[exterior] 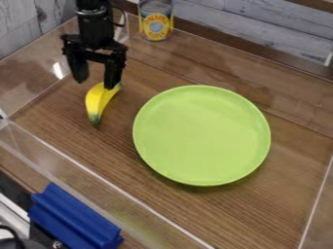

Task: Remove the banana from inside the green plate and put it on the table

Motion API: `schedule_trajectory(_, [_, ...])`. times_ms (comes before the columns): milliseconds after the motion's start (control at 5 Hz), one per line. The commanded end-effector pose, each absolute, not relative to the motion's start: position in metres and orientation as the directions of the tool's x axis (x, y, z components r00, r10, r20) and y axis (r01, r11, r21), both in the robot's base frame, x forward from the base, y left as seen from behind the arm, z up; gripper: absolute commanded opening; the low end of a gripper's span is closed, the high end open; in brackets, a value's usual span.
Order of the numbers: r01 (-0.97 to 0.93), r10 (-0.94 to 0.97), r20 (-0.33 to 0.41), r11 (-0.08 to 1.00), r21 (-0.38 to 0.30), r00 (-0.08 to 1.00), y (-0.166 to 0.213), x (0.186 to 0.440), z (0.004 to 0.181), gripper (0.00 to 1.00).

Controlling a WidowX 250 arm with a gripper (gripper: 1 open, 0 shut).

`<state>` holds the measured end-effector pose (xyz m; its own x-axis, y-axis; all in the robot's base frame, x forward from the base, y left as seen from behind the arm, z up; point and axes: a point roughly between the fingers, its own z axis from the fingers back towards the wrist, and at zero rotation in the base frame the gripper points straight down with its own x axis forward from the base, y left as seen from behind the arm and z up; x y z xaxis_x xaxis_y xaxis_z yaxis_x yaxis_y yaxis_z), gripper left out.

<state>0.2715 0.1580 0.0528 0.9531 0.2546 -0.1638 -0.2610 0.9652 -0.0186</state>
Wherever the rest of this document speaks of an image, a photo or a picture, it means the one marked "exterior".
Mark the yellow labelled tin can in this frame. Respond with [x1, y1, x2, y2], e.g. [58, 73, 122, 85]
[137, 0, 173, 42]

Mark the green round plate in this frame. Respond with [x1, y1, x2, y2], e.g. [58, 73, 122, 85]
[132, 86, 270, 187]

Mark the blue plastic clamp block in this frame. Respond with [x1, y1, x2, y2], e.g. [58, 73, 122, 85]
[27, 183, 122, 249]

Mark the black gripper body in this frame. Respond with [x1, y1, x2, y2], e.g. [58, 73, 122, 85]
[60, 6, 128, 64]

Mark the yellow toy banana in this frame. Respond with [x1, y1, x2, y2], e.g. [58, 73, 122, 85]
[84, 83, 120, 125]

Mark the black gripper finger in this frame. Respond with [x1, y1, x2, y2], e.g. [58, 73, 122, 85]
[66, 50, 89, 84]
[104, 57, 125, 89]

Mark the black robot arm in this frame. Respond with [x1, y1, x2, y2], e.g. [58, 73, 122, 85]
[61, 0, 126, 89]

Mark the clear acrylic enclosure wall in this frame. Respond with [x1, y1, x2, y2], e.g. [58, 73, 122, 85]
[0, 116, 213, 249]

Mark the black cable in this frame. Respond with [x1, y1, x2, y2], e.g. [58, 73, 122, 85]
[0, 225, 26, 249]

